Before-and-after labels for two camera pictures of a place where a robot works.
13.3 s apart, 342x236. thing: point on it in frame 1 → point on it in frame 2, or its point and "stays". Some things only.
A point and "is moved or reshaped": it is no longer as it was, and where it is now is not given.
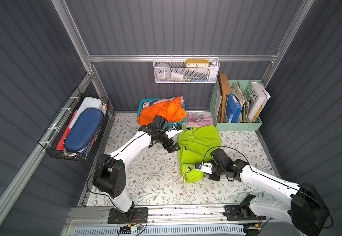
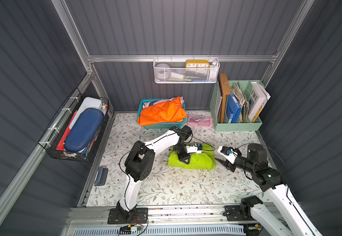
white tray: x=87 y=103 stays
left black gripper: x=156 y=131 → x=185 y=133
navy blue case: x=83 y=130 stays
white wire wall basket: x=186 y=70 stays
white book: x=259 y=96 stays
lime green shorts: x=196 y=144 is moved or reshaped
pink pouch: x=199 y=120 stays
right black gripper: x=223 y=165 → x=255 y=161
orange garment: x=171 y=109 stays
